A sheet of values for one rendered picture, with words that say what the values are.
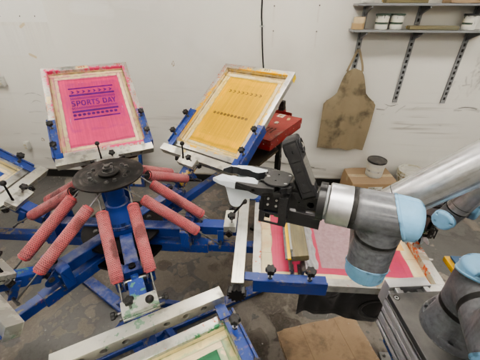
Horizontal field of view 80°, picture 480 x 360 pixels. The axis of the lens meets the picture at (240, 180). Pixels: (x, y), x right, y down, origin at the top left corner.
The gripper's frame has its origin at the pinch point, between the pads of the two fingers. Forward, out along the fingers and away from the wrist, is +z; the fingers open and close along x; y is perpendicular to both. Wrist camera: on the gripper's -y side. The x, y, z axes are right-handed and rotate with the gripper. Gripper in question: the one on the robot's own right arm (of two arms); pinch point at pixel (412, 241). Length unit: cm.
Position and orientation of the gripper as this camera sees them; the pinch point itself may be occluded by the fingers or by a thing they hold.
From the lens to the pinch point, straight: 164.0
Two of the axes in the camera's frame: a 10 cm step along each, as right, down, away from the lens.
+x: 10.0, 0.4, -0.6
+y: -0.7, 5.3, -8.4
